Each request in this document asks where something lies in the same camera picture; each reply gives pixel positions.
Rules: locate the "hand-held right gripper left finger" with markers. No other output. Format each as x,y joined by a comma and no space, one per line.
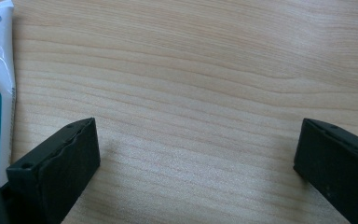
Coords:
60,174

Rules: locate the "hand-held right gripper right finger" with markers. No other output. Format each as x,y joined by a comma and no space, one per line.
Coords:
338,168

